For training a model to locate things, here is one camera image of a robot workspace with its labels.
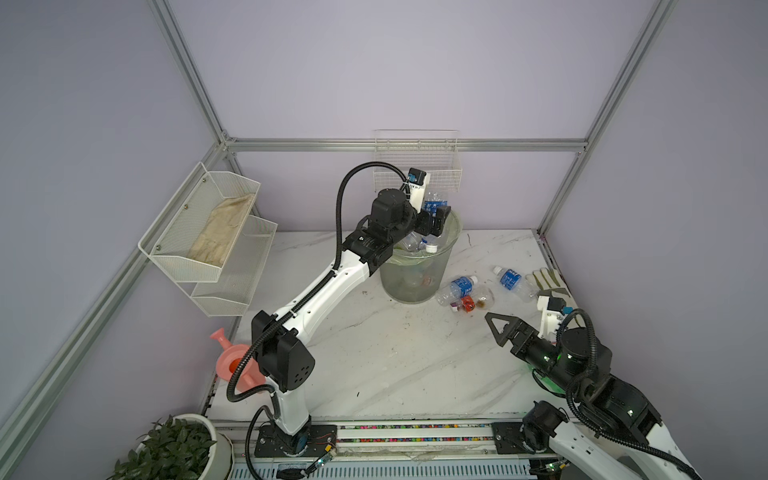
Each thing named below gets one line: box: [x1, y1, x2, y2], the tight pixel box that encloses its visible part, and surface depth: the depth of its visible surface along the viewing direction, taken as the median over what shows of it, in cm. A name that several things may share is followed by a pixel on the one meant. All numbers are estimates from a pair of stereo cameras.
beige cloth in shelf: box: [186, 194, 255, 267], surface depth 80 cm
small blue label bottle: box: [402, 231, 438, 253], surface depth 80 cm
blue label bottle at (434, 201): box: [424, 191, 448, 217], surface depth 76 cm
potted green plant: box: [106, 413, 234, 480], surface depth 60 cm
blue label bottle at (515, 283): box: [492, 266, 538, 301], surface depth 103 cm
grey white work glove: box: [525, 267, 578, 308], surface depth 106 cm
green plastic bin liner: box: [380, 209, 463, 267], surface depth 79 cm
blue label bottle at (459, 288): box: [437, 275, 478, 307], surface depth 100 cm
